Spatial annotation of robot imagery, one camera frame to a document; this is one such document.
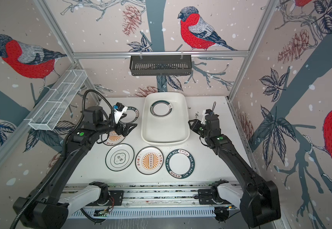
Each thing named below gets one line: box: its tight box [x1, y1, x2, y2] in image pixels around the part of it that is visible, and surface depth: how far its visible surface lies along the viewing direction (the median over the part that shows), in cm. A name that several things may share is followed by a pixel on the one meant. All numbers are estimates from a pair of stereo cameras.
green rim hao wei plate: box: [165, 148, 196, 179], surface depth 87 cm
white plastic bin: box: [141, 92, 190, 146], surface depth 109 cm
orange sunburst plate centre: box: [134, 145, 165, 176], surface depth 88 cm
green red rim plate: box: [149, 99, 173, 118], surface depth 116 cm
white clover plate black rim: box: [104, 143, 135, 172], surface depth 90 cm
